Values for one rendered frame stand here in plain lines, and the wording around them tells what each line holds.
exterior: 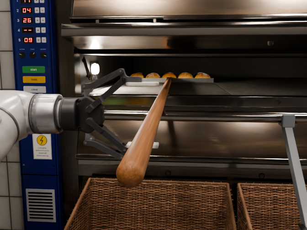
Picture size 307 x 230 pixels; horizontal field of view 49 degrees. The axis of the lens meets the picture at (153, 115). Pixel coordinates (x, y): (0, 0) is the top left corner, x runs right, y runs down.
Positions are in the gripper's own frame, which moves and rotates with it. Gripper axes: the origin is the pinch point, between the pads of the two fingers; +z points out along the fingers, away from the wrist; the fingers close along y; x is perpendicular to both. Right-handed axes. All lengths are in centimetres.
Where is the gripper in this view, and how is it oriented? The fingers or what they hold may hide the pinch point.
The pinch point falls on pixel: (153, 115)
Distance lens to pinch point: 74.0
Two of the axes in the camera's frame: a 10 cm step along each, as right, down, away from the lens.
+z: 10.0, 0.1, -0.7
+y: 0.0, 9.9, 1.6
